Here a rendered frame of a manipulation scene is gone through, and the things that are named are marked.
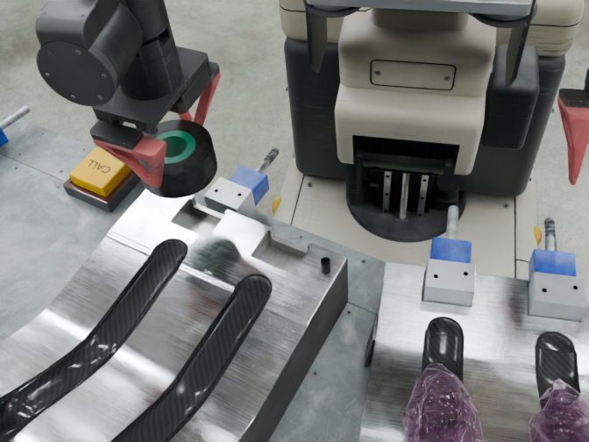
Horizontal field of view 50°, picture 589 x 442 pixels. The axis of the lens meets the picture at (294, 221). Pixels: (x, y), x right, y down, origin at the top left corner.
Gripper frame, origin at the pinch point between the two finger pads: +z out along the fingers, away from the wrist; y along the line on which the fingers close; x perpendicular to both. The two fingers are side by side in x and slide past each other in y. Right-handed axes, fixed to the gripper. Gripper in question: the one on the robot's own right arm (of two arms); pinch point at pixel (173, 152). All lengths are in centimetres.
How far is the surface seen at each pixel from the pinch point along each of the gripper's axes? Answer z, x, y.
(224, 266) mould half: 10.8, 6.3, 4.5
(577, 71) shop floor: 98, 40, -160
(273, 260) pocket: 13.5, 9.8, 0.2
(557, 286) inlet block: 11.6, 39.0, -6.0
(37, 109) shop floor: 99, -130, -81
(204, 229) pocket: 13.4, 0.4, -0.8
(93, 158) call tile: 15.9, -21.7, -7.9
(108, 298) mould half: 11.5, -3.7, 12.3
